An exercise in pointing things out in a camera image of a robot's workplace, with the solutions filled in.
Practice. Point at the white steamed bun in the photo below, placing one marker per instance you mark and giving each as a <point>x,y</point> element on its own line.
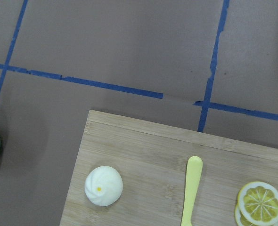
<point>103,186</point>

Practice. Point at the wooden cutting board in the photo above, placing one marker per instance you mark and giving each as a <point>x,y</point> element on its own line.
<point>151,159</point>

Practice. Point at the right lemon slice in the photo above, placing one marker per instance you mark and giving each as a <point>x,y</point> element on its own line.
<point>241,217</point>

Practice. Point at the lemon slice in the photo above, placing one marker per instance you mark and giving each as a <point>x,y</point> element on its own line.
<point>241,217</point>
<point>258,192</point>

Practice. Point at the left lemon slice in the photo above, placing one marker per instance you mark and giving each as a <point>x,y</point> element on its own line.
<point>258,192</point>

